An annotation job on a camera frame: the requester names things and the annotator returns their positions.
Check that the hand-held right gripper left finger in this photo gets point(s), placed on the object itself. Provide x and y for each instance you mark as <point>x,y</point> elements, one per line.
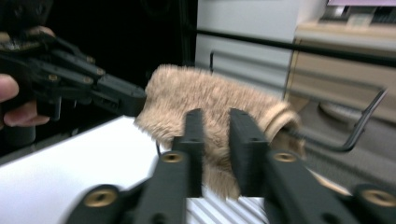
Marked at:
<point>193,149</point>

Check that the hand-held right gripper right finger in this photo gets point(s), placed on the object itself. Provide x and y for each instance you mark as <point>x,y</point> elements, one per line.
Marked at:
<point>247,155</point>

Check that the tan fuzzy sock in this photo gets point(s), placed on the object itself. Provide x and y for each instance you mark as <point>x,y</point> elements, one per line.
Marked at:
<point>202,99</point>

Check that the wooden desk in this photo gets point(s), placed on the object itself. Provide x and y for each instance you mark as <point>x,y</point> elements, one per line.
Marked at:
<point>339,74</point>

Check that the white cabinet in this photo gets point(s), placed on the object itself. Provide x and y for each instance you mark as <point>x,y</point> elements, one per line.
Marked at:
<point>249,18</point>

